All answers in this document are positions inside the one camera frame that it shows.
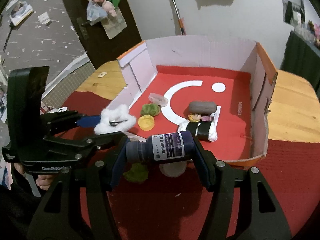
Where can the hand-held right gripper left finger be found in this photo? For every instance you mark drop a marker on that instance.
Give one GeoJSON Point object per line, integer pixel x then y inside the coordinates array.
{"type": "Point", "coordinates": [117, 165]}

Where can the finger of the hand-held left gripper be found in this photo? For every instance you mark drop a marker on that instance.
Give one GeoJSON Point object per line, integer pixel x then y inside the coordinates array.
{"type": "Point", "coordinates": [82, 142]}
{"type": "Point", "coordinates": [87, 121]}

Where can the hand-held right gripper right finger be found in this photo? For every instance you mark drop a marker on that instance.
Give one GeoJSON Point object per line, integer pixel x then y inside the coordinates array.
{"type": "Point", "coordinates": [202, 170]}

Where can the white cotton wad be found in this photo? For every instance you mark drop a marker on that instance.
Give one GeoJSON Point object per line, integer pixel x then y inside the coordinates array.
{"type": "Point", "coordinates": [116, 120]}

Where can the orange cardboard box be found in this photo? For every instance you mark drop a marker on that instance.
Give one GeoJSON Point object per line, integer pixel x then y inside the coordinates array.
{"type": "Point", "coordinates": [225, 145]}

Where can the dark blue ink bottle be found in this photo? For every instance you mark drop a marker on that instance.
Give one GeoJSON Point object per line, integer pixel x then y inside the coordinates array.
{"type": "Point", "coordinates": [162, 148]}

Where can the blonde doll figurine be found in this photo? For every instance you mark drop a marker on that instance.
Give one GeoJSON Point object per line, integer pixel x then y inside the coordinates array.
{"type": "Point", "coordinates": [197, 117]}

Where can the grey square case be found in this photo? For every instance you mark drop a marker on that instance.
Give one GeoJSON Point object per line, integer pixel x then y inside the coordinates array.
{"type": "Point", "coordinates": [202, 107]}

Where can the green fuzzy toy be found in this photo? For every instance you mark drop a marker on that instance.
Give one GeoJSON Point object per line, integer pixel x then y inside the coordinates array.
{"type": "Point", "coordinates": [150, 109]}
{"type": "Point", "coordinates": [136, 173]}

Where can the small clear plastic container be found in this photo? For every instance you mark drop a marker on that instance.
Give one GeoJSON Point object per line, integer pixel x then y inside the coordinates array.
{"type": "Point", "coordinates": [157, 99]}

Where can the person's left hand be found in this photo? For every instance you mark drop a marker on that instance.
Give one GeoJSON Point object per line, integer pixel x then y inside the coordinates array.
{"type": "Point", "coordinates": [45, 181]}

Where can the small white device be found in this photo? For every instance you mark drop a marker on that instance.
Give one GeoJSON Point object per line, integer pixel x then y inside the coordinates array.
{"type": "Point", "coordinates": [60, 109]}

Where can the clear round plastic lid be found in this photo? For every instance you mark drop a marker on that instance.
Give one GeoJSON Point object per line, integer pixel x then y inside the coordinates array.
{"type": "Point", "coordinates": [172, 170]}

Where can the black and white roll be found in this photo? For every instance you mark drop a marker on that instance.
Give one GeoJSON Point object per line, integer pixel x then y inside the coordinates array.
{"type": "Point", "coordinates": [200, 130]}

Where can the small white sticker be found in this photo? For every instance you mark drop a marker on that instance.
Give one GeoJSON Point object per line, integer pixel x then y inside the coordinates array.
{"type": "Point", "coordinates": [102, 74]}

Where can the yellow bottle cap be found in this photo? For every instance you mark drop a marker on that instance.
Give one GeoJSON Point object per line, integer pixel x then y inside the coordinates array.
{"type": "Point", "coordinates": [146, 122]}

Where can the dark wooden door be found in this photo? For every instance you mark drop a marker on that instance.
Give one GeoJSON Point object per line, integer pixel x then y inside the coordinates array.
{"type": "Point", "coordinates": [105, 47]}

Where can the red ribbed cloth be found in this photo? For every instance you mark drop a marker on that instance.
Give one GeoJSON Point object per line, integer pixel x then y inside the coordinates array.
{"type": "Point", "coordinates": [275, 192]}

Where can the white paper scrap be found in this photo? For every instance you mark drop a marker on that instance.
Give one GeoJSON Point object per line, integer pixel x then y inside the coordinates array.
{"type": "Point", "coordinates": [43, 18]}

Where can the flat book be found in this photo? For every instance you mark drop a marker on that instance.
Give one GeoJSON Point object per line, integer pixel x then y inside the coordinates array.
{"type": "Point", "coordinates": [21, 11]}

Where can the brown paper bag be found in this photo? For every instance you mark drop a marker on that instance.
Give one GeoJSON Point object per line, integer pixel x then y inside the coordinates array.
{"type": "Point", "coordinates": [115, 26]}

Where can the clear plastic bag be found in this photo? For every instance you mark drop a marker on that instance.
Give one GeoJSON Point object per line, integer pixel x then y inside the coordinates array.
{"type": "Point", "coordinates": [95, 12]}

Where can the pink plush toy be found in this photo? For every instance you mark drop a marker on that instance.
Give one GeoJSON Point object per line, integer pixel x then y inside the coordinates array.
{"type": "Point", "coordinates": [102, 0]}

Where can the orange and white stick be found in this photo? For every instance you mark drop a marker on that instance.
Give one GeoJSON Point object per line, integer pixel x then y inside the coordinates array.
{"type": "Point", "coordinates": [177, 12]}

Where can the dark green covered table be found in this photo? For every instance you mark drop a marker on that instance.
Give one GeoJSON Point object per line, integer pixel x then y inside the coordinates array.
{"type": "Point", "coordinates": [300, 52]}

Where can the row of small trinkets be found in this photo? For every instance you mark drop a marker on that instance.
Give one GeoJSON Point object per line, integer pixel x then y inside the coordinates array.
{"type": "Point", "coordinates": [312, 30]}

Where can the wall mirror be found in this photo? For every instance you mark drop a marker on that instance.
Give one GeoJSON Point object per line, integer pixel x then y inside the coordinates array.
{"type": "Point", "coordinates": [293, 10]}

